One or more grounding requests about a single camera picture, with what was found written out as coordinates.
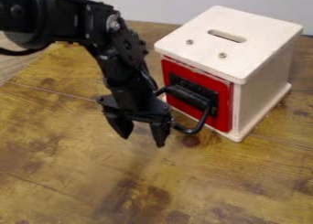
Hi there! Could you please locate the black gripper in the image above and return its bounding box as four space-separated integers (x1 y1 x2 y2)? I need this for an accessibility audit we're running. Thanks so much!
87 20 171 147

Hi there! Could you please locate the black metal drawer handle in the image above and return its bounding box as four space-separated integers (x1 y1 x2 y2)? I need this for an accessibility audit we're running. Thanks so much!
155 71 221 135

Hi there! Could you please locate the red wooden drawer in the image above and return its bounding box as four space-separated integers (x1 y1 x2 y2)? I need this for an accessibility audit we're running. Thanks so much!
162 57 234 133

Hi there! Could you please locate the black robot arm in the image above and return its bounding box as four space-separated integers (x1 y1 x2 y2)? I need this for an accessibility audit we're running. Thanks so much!
0 0 171 147

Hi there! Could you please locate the white wooden drawer cabinet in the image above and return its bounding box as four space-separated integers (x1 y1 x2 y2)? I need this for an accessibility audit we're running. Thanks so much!
154 5 304 142

